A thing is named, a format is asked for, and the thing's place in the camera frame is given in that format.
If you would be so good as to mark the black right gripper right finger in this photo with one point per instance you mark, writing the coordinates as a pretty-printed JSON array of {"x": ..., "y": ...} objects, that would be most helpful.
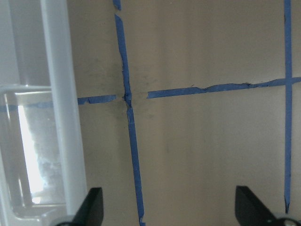
[{"x": 250, "y": 211}]

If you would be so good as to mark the clear plastic box lid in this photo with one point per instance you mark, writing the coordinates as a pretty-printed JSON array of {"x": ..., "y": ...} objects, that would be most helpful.
[{"x": 42, "y": 170}]

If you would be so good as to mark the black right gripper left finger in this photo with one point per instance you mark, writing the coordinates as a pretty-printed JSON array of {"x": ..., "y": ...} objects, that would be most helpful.
[{"x": 91, "y": 211}]

